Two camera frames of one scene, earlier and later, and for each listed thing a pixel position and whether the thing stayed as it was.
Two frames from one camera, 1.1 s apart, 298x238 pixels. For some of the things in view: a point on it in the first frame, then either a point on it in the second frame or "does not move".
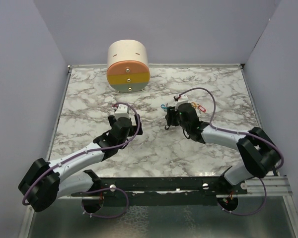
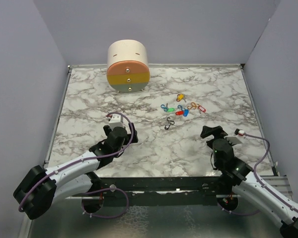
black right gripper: [171, 115] to [217, 132]
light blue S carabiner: [163, 106] does not move
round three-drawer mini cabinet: [128, 70] does not move
